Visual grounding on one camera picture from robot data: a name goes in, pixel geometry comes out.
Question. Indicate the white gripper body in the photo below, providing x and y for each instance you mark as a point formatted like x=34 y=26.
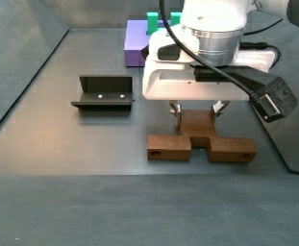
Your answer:
x=169 y=80

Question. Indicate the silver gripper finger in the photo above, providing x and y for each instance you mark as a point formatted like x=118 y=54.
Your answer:
x=176 y=110
x=218 y=108

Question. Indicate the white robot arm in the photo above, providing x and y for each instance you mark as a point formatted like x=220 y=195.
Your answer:
x=198 y=62

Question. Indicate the purple base block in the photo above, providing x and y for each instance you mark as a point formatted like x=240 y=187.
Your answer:
x=137 y=40

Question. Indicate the green U-shaped block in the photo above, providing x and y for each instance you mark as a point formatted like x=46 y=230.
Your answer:
x=156 y=24

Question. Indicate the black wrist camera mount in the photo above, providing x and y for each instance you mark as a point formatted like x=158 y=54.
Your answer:
x=272 y=96

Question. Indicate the black angle bracket fixture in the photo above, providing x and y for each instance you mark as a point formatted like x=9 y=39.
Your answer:
x=106 y=92

